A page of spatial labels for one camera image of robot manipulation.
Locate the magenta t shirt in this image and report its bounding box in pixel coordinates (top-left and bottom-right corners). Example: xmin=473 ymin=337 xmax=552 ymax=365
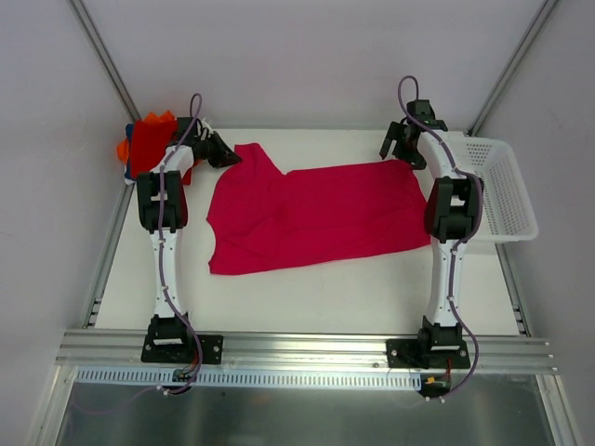
xmin=206 ymin=143 xmax=430 ymax=276

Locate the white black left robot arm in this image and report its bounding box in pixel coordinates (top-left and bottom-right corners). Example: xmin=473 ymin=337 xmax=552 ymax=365
xmin=128 ymin=116 xmax=242 ymax=367

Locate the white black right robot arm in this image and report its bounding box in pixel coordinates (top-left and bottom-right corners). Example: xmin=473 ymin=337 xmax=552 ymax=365
xmin=380 ymin=99 xmax=483 ymax=370

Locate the red folded t shirt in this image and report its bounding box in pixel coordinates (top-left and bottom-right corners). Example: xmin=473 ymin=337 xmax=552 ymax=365
xmin=126 ymin=119 xmax=192 ymax=187

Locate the white perforated plastic basket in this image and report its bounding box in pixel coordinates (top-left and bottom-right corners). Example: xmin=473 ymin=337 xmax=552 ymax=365
xmin=449 ymin=133 xmax=538 ymax=243

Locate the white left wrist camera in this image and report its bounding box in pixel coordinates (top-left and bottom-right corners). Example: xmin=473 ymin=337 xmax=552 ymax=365
xmin=196 ymin=119 xmax=215 ymax=140

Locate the aluminium corner post right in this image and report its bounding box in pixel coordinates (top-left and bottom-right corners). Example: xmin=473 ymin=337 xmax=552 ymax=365
xmin=466 ymin=0 xmax=561 ymax=137

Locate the aluminium corner post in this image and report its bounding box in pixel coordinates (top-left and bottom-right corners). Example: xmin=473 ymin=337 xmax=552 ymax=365
xmin=66 ymin=0 xmax=140 ymax=122
xmin=466 ymin=0 xmax=561 ymax=137

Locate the aluminium corner post left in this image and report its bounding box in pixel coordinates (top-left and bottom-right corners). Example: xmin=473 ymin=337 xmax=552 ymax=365
xmin=66 ymin=0 xmax=140 ymax=122

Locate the aluminium front rail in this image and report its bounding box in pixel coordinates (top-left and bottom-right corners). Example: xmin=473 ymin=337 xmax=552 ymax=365
xmin=55 ymin=329 xmax=561 ymax=375

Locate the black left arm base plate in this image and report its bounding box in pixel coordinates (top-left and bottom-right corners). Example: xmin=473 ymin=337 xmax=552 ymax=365
xmin=140 ymin=334 xmax=224 ymax=365

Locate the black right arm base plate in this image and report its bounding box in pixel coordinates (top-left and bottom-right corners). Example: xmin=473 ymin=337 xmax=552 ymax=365
xmin=386 ymin=338 xmax=470 ymax=370

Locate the white slotted cable duct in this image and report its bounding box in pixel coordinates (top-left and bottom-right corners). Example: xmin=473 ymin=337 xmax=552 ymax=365
xmin=75 ymin=366 xmax=422 ymax=391

